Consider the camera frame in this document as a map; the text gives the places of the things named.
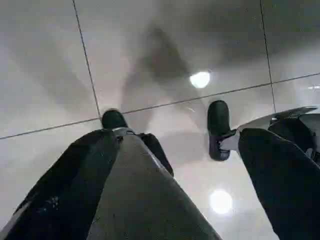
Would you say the black robot foot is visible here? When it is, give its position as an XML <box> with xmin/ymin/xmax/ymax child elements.
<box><xmin>207</xmin><ymin>99</ymin><xmax>238</xmax><ymax>161</ymax></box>
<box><xmin>101</xmin><ymin>108</ymin><xmax>129</xmax><ymax>130</ymax></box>

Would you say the silver black robot leg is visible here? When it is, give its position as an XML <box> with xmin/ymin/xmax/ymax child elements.
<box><xmin>111</xmin><ymin>126</ymin><xmax>175</xmax><ymax>178</ymax></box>
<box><xmin>219</xmin><ymin>106</ymin><xmax>320</xmax><ymax>167</ymax></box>

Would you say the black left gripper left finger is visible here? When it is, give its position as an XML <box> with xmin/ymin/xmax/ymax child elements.
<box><xmin>0</xmin><ymin>128</ymin><xmax>222</xmax><ymax>240</ymax></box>

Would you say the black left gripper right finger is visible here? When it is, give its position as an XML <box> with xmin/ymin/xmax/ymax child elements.
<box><xmin>237</xmin><ymin>127</ymin><xmax>320</xmax><ymax>240</ymax></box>

